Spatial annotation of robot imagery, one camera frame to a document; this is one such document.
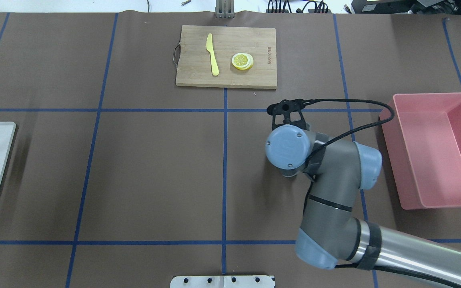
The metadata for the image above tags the yellow lemon slice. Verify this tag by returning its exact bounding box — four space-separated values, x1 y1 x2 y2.
232 52 254 70

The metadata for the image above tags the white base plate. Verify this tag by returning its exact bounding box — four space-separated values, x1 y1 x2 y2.
170 275 276 288

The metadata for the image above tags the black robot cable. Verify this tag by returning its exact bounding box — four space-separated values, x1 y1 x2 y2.
304 98 395 168

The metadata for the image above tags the wooden cutting board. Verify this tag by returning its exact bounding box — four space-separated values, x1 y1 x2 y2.
176 25 278 90

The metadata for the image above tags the aluminium frame post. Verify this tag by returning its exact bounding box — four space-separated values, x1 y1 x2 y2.
215 0 235 19

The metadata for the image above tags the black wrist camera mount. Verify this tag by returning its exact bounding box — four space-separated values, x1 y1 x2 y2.
267 99 310 131

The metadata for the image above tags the metal cutting board handle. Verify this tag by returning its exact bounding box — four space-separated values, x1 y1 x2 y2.
172 42 181 69

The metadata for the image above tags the pink plastic bin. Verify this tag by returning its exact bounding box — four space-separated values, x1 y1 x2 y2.
382 92 461 210

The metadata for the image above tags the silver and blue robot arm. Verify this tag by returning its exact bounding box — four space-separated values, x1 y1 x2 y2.
265 124 461 288

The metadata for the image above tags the yellow plastic knife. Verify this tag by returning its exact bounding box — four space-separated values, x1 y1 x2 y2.
205 33 220 76

